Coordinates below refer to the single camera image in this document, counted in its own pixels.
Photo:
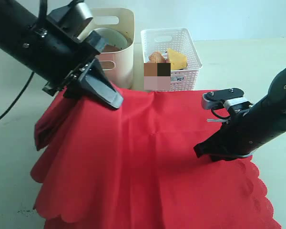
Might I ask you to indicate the red tablecloth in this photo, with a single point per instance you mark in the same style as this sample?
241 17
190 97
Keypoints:
135 168

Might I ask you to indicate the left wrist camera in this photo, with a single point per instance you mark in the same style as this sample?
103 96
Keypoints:
72 18

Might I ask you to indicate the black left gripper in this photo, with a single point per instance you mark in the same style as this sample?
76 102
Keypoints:
65 61

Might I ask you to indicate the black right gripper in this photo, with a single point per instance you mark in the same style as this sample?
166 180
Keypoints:
249 128

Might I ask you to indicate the bread piece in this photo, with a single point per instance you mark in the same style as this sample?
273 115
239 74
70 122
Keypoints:
157 57

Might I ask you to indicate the blue white milk carton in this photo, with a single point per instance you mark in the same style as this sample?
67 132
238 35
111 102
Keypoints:
177 79

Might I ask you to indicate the white ceramic bowl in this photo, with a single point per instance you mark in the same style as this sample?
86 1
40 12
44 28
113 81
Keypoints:
113 37

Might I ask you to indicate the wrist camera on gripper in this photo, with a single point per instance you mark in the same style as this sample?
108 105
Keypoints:
228 99

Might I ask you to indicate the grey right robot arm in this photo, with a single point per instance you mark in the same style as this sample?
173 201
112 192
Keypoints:
276 97

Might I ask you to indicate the brown wooden plate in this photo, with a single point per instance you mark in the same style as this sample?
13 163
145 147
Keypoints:
106 58

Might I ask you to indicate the cream plastic bin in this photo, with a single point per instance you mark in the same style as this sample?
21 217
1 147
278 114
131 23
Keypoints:
122 20

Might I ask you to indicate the white perforated plastic basket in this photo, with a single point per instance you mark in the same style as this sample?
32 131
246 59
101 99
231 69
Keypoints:
178 39

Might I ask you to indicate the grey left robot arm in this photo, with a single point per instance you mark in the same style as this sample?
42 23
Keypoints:
14 21

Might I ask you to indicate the yellow cheese wedge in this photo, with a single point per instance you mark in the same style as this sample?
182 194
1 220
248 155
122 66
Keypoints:
176 59

